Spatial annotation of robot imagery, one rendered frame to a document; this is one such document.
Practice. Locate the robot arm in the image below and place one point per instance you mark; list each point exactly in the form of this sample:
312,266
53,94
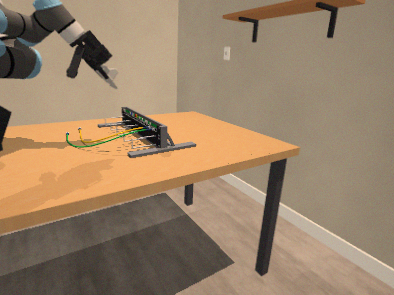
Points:
17,60

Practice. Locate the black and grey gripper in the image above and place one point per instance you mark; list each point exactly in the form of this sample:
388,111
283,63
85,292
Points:
93,48

